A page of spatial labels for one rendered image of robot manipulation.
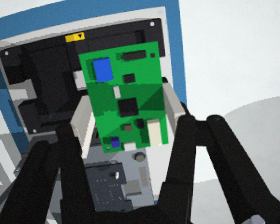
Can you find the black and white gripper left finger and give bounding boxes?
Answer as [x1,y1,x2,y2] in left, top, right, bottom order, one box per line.
[0,95,96,224]

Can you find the green circuit board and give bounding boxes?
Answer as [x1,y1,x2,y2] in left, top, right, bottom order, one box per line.
[79,41,169,153]

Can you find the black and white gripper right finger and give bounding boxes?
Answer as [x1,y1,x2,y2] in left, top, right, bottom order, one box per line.
[152,82,280,224]

